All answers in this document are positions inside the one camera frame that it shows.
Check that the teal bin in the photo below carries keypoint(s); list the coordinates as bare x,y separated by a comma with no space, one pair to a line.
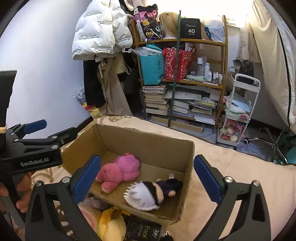
291,153

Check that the black hanging garment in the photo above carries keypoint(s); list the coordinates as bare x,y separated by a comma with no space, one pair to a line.
91,88

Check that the yellow plush toy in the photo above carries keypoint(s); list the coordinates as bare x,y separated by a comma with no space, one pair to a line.
113,227

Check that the pink toys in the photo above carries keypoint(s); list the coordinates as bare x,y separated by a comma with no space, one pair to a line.
231,131

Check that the blonde wig head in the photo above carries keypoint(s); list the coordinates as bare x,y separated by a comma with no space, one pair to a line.
168,23

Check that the green cloth pouch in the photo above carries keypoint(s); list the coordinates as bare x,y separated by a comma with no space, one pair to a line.
195,78

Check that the light blue cloth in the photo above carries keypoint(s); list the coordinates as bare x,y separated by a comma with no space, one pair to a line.
239,105

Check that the person's left hand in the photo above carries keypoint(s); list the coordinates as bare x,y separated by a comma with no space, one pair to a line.
23,199

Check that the beige hanging coat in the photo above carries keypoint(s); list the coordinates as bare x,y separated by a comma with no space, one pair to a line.
111,92

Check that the printed tote bag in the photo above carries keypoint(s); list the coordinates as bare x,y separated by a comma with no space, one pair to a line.
148,23

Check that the printed cardboard box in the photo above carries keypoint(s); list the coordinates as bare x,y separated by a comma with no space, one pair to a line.
150,148

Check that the white trolley cart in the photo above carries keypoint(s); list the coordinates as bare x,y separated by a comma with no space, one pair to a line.
255,99

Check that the floral curtain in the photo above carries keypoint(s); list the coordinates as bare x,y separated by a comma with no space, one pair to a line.
245,41

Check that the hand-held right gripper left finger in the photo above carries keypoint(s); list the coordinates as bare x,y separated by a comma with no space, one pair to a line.
86,179

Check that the green pole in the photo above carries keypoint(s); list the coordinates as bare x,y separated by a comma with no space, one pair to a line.
177,46

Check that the black backpack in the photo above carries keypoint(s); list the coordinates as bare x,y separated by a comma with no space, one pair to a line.
246,69

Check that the white-haired plush doll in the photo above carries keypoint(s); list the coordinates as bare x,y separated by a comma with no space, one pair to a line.
141,194

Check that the stack of thick books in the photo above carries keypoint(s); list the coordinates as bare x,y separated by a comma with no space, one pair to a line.
155,99

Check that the cream office chair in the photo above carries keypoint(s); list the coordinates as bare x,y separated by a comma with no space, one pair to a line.
268,58

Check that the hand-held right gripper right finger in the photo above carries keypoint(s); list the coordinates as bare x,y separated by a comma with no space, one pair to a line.
208,180

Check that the pile of colourful books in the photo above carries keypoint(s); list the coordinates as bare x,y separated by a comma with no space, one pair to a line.
196,106

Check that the black box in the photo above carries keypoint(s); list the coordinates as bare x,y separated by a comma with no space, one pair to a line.
190,30

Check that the black packet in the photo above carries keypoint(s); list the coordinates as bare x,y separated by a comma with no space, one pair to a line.
143,231

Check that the beige printed blanket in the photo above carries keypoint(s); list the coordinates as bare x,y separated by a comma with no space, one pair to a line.
231,162

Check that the plastic bag of toys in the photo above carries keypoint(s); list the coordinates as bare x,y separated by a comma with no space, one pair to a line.
91,111

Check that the cream pink plush toy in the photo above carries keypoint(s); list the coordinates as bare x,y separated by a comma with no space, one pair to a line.
90,220

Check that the group of cosmetic bottles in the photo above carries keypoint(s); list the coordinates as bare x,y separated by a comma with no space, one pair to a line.
207,69

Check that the red patterned bag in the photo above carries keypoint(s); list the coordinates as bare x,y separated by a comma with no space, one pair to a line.
172,64

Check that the white puffer jacket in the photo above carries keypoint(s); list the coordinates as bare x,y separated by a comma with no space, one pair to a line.
97,34

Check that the flat cardboard box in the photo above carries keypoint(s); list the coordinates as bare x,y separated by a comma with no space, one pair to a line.
180,125

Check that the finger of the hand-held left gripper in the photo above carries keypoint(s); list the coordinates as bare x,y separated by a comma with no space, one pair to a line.
35,125
67,134

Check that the white plastic bag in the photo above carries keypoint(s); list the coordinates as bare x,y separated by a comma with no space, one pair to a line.
215,30

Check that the teal bag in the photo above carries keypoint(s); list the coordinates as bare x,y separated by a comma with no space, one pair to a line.
151,67

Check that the wooden bookshelf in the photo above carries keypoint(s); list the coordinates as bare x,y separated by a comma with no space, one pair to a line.
196,41

